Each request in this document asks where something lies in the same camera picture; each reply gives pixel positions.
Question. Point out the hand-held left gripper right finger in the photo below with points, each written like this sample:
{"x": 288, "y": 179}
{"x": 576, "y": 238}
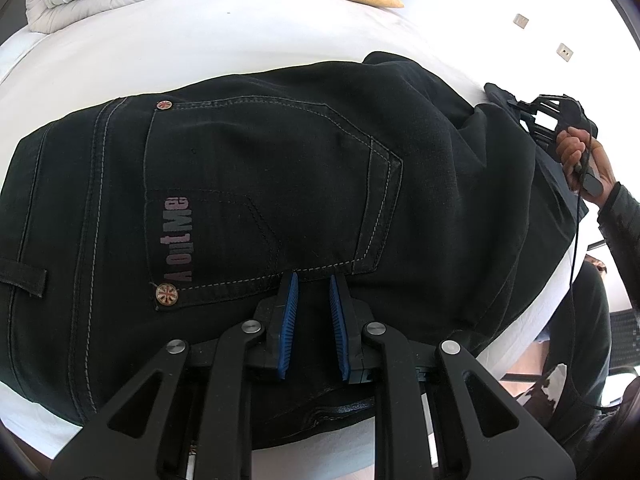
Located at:
{"x": 340, "y": 330}

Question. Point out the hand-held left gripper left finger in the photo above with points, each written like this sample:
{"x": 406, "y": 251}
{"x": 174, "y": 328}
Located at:
{"x": 287, "y": 330}

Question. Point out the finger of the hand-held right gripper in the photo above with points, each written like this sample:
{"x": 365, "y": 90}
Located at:
{"x": 500, "y": 94}

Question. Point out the black denim pants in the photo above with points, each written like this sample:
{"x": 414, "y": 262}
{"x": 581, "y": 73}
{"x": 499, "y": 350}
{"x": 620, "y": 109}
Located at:
{"x": 280, "y": 175}

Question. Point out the person's right forearm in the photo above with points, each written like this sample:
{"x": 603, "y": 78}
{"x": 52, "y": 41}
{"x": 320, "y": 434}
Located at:
{"x": 622, "y": 240}

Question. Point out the person's right hand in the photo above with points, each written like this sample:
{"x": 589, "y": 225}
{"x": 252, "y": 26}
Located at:
{"x": 570, "y": 152}

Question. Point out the black white patterned rug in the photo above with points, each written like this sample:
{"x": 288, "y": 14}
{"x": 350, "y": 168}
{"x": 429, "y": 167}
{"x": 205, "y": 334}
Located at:
{"x": 547, "y": 385}

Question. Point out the person's leg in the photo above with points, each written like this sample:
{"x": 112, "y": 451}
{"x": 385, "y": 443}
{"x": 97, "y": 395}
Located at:
{"x": 590, "y": 330}

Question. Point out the white bed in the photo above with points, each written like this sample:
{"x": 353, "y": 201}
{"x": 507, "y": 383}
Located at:
{"x": 210, "y": 30}

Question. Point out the white wall socket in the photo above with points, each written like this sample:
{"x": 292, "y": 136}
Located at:
{"x": 521, "y": 20}
{"x": 565, "y": 52}

